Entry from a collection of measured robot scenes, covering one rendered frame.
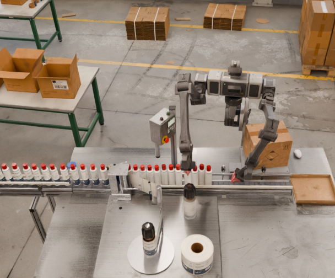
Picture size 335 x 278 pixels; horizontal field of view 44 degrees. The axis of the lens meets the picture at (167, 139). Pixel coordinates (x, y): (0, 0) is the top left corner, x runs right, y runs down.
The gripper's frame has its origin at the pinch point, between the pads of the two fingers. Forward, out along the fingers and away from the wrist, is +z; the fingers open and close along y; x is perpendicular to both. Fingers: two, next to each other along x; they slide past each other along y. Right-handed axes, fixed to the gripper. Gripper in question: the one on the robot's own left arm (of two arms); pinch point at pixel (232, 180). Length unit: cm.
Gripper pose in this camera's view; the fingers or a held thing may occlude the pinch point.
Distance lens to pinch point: 312.7
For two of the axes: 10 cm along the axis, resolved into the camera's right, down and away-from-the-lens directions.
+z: -5.9, 5.8, 5.6
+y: -0.6, 6.6, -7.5
